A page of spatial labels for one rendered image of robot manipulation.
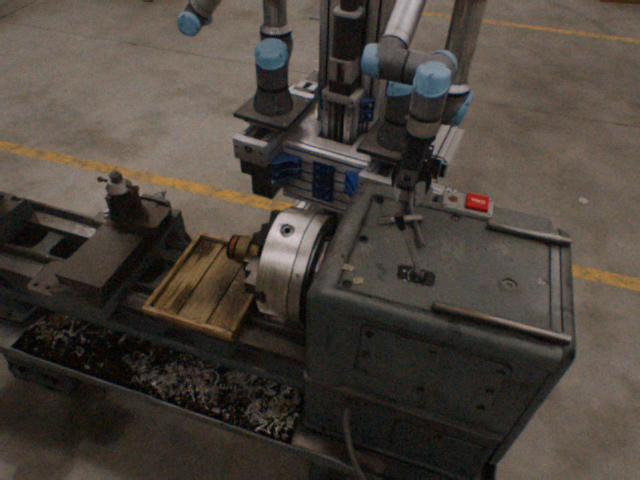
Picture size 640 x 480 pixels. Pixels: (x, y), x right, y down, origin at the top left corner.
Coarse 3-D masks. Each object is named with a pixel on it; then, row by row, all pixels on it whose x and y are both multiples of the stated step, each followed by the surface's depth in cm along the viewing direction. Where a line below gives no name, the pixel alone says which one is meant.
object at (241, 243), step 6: (234, 240) 139; (240, 240) 138; (246, 240) 138; (228, 246) 138; (234, 246) 138; (240, 246) 137; (246, 246) 137; (252, 246) 138; (258, 246) 138; (228, 252) 139; (234, 252) 138; (240, 252) 137; (246, 252) 137; (252, 252) 138; (258, 252) 143; (234, 258) 140; (240, 258) 138
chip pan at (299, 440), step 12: (0, 324) 184; (0, 336) 180; (12, 336) 181; (300, 432) 158; (300, 444) 156; (312, 444) 156; (324, 444) 156; (336, 444) 156; (336, 456) 153; (348, 456) 153; (360, 456) 154; (360, 468) 151; (372, 468) 151; (384, 468) 151; (396, 468) 151
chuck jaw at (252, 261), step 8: (248, 256) 137; (256, 256) 137; (248, 264) 134; (256, 264) 134; (248, 272) 133; (256, 272) 132; (248, 280) 129; (248, 288) 130; (256, 296) 129; (264, 296) 128
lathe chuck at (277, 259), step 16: (288, 208) 133; (288, 224) 127; (304, 224) 127; (272, 240) 124; (288, 240) 124; (272, 256) 123; (288, 256) 123; (272, 272) 123; (288, 272) 122; (256, 288) 126; (272, 288) 124; (288, 288) 123; (256, 304) 130; (272, 304) 128
